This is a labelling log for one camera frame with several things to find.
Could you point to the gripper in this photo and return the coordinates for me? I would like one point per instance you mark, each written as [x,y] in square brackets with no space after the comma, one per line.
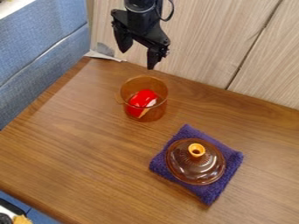
[145,27]

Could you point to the clear orange lid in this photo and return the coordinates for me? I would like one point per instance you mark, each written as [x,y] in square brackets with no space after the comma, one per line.
[195,161]

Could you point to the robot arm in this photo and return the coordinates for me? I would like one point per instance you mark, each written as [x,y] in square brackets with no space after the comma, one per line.
[140,5]

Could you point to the red toy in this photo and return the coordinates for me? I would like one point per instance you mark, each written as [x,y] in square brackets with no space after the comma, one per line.
[142,101]

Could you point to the clear orange pot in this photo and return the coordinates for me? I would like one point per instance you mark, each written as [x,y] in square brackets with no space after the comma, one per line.
[144,98]

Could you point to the purple cloth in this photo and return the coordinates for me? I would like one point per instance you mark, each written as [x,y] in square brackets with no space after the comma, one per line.
[163,166]

